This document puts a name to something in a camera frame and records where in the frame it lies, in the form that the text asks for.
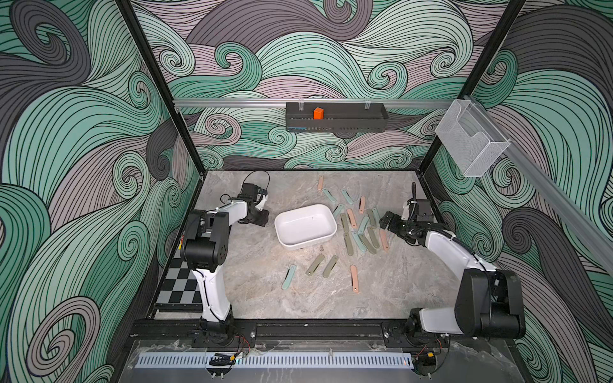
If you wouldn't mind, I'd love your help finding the aluminium rail back wall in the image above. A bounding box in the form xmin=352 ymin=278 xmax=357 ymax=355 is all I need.
xmin=173 ymin=97 xmax=453 ymax=109

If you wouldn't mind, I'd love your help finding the clear plastic wall bin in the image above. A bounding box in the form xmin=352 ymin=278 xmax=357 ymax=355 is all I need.
xmin=435 ymin=99 xmax=510 ymax=178

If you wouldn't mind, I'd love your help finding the orange cube on shelf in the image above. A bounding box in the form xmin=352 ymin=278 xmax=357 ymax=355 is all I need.
xmin=313 ymin=108 xmax=324 ymax=120

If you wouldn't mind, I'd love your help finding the white slotted cable duct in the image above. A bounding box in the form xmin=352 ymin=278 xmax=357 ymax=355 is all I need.
xmin=135 ymin=351 xmax=413 ymax=370

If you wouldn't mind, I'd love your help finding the aluminium rail right wall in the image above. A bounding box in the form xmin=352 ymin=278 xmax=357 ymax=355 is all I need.
xmin=504 ymin=140 xmax=613 ymax=279

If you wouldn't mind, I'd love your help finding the white storage box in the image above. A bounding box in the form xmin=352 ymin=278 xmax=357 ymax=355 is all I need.
xmin=274 ymin=204 xmax=338 ymax=252

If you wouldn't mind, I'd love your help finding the black wall shelf tray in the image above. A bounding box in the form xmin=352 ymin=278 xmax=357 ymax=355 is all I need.
xmin=285 ymin=103 xmax=389 ymax=137

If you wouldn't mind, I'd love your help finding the olive knife row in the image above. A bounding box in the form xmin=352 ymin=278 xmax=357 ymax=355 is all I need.
xmin=343 ymin=233 xmax=354 ymax=256
xmin=359 ymin=234 xmax=377 ymax=255

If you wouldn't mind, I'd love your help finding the pink folding knife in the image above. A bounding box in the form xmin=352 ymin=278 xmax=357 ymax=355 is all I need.
xmin=347 ymin=209 xmax=358 ymax=229

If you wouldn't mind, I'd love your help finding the mint knife back row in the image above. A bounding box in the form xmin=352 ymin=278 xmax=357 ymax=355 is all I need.
xmin=322 ymin=188 xmax=338 ymax=204

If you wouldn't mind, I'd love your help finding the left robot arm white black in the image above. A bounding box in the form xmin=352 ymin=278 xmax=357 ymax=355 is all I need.
xmin=181 ymin=196 xmax=269 ymax=334

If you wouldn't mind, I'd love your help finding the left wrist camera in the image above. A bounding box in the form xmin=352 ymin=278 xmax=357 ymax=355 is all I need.
xmin=237 ymin=183 xmax=268 ymax=211

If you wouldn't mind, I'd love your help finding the pink knife end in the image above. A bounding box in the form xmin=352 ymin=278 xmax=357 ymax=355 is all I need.
xmin=379 ymin=229 xmax=390 ymax=252

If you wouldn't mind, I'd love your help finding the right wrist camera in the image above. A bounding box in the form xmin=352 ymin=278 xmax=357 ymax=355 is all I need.
xmin=402 ymin=182 xmax=434 ymax=223

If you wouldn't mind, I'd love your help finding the dark olive folding knife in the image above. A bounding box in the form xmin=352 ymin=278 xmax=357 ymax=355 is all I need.
xmin=367 ymin=209 xmax=378 ymax=228

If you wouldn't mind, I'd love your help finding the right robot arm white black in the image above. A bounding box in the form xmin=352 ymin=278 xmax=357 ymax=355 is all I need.
xmin=379 ymin=212 xmax=526 ymax=339

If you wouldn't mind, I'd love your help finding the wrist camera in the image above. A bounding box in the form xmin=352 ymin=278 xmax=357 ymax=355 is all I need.
xmin=402 ymin=182 xmax=434 ymax=223
xmin=237 ymin=183 xmax=268 ymax=211

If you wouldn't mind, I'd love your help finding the pink short knife in box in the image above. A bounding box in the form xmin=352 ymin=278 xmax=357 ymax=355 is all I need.
xmin=359 ymin=196 xmax=367 ymax=215

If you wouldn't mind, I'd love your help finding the checkerboard mat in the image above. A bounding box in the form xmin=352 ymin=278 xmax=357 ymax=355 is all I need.
xmin=154 ymin=251 xmax=202 ymax=312

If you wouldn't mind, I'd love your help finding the aluminium rail wall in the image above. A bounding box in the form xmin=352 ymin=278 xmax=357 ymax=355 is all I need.
xmin=504 ymin=140 xmax=613 ymax=279
xmin=173 ymin=97 xmax=453 ymax=109

